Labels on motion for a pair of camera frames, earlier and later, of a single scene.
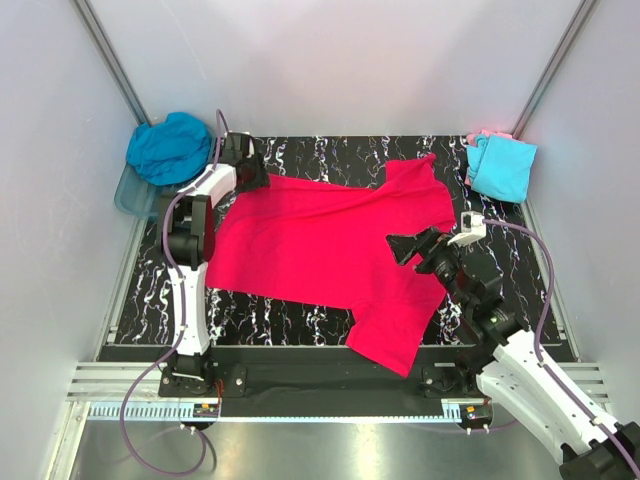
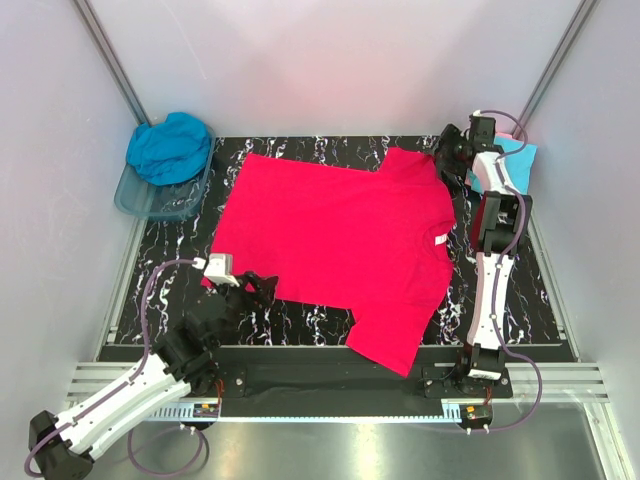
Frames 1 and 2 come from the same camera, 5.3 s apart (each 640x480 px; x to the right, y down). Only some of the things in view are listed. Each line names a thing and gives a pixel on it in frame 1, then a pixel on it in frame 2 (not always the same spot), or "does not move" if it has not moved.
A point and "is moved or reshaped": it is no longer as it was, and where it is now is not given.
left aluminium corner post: (91, 26) does not move
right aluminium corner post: (575, 25) does not move
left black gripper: (260, 178) to (263, 293)
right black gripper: (404, 247) to (450, 135)
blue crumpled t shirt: (171, 151) does not move
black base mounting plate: (326, 374) does not move
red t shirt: (326, 246) is moved or reshaped
